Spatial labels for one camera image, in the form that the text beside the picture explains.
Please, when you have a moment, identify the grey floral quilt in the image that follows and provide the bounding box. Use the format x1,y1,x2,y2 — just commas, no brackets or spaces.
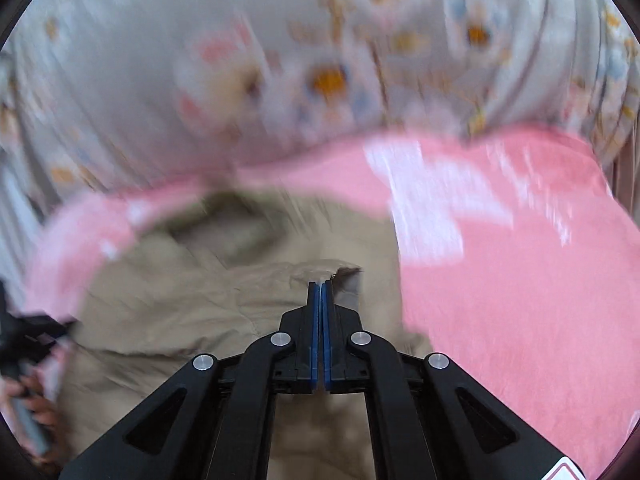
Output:
0,0,640,206

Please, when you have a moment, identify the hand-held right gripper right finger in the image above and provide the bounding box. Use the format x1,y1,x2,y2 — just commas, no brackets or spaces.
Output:
321,280,587,480

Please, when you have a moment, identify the tan padded jacket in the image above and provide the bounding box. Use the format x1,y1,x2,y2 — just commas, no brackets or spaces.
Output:
57,189,435,480

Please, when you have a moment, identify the white satin cloth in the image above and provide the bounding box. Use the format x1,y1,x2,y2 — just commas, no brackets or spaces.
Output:
0,157,51,306

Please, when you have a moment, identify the person's left hand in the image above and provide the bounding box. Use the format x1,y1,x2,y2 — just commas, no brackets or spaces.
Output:
0,374,62,463

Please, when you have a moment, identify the pink fleece blanket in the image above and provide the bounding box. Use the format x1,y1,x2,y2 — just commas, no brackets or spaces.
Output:
22,124,637,480

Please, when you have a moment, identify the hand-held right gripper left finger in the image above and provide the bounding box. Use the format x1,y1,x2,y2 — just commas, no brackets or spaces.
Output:
59,281,321,480

